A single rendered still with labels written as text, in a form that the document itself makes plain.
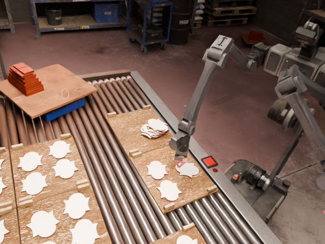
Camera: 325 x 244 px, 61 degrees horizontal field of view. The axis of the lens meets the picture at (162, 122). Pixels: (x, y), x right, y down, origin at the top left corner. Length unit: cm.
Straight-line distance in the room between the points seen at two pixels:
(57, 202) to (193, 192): 69
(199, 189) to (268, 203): 114
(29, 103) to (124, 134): 63
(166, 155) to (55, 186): 64
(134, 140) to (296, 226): 176
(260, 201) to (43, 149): 177
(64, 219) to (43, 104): 82
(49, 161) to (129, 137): 50
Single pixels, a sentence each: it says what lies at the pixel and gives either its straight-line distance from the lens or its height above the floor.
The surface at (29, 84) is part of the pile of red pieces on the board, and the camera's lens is 203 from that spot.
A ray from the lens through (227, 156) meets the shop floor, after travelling 321.
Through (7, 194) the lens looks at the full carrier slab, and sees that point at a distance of 160.
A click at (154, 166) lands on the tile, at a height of 95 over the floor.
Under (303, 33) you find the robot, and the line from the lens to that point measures 157.
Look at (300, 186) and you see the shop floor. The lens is 327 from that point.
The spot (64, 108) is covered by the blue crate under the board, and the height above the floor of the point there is 97.
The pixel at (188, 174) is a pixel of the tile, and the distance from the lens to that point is 161.
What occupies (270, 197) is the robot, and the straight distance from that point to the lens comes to 266.
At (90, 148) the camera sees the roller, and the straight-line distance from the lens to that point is 175.
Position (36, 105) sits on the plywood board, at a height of 104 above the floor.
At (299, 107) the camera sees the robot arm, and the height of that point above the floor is 151.
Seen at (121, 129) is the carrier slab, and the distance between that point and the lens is 186.
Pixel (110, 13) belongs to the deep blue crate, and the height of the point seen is 31.
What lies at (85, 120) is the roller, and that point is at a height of 92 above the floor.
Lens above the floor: 213
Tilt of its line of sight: 38 degrees down
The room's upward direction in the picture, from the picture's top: 8 degrees clockwise
